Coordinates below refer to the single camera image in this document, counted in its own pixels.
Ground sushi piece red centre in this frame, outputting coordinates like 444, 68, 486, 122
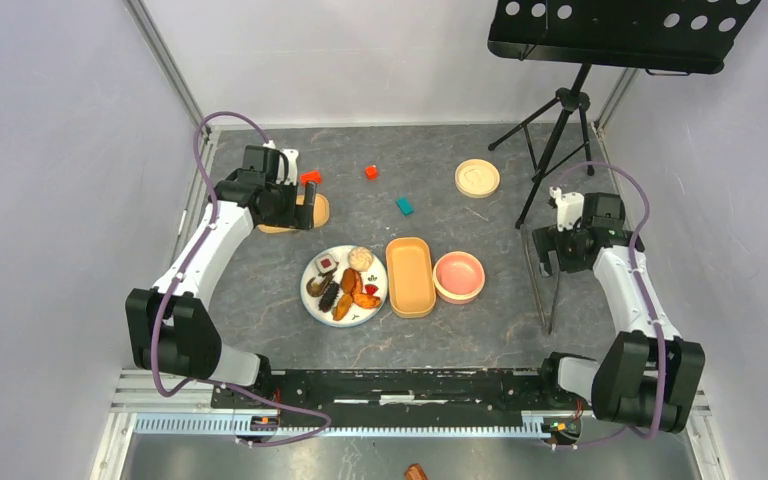
315, 252, 339, 276

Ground white steamed bun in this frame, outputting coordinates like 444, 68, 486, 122
348, 246, 376, 272

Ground black sea cucumber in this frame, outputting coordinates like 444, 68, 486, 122
318, 282, 341, 313

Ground fried chicken wing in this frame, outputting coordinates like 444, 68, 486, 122
351, 272, 382, 309

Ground metal serving tongs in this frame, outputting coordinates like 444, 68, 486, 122
519, 227, 561, 336

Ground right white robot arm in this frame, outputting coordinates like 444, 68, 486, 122
532, 187, 706, 433

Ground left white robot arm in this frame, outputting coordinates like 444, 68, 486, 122
125, 142, 317, 408

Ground tan oblong box lid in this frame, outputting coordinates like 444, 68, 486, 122
257, 193, 330, 234

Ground tan oblong lunch box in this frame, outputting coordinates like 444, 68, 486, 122
386, 237, 436, 319

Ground large red block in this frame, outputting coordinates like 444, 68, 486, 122
299, 170, 322, 185

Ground small red cube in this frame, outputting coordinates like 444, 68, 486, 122
364, 165, 379, 180

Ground fried chicken piece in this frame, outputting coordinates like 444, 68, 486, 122
340, 268, 361, 296

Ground white patterned plate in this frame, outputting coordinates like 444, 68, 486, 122
300, 245, 389, 328

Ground cream round lid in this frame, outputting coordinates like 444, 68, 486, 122
454, 159, 501, 198

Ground pink round bowl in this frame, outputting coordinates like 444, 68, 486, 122
432, 251, 486, 305

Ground teal block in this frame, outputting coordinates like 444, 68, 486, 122
396, 197, 415, 216

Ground fried chicken nugget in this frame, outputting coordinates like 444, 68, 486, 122
332, 294, 354, 322

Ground black music stand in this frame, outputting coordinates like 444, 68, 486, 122
486, 0, 763, 230

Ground brown object at bottom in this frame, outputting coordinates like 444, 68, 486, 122
404, 463, 428, 480

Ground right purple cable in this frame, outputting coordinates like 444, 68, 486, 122
542, 161, 669, 453

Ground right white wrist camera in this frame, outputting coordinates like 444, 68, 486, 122
549, 186, 585, 232

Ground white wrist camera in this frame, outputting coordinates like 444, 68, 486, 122
549, 186, 585, 232
263, 141, 299, 186

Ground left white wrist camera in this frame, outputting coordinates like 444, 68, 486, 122
263, 141, 299, 186

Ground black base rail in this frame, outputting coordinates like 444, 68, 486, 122
211, 368, 591, 433

